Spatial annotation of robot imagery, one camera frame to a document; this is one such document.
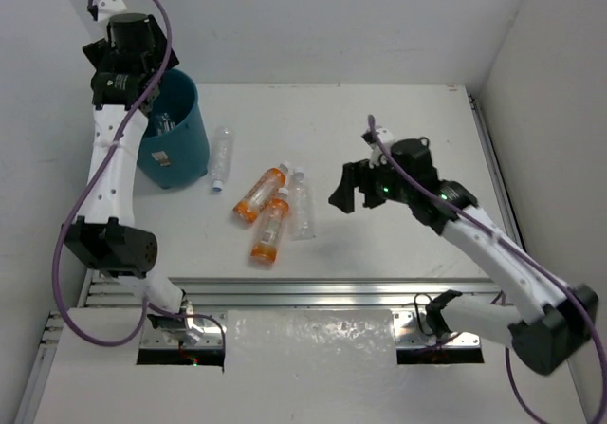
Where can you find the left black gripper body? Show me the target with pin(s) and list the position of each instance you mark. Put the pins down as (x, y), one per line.
(164, 53)

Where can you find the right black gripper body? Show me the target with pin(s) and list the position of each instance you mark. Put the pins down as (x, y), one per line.
(392, 188)

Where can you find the clear crushed bottle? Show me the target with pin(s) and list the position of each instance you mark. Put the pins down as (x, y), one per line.
(302, 219)

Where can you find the orange juice bottle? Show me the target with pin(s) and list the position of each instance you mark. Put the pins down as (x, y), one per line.
(254, 202)
(267, 240)

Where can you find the clear bottle blue label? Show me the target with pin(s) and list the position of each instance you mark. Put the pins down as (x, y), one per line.
(162, 123)

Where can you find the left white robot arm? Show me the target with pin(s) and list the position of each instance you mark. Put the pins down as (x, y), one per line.
(146, 118)

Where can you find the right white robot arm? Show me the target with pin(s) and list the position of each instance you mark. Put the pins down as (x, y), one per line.
(543, 326)

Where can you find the teal plastic bin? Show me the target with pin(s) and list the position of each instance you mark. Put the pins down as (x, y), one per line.
(179, 158)

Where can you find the white front cover panel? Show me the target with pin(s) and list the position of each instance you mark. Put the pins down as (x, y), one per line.
(299, 367)

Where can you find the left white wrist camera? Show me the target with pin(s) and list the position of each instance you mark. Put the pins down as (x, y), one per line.
(103, 10)

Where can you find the aluminium rail frame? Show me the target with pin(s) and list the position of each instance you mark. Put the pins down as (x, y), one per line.
(379, 259)

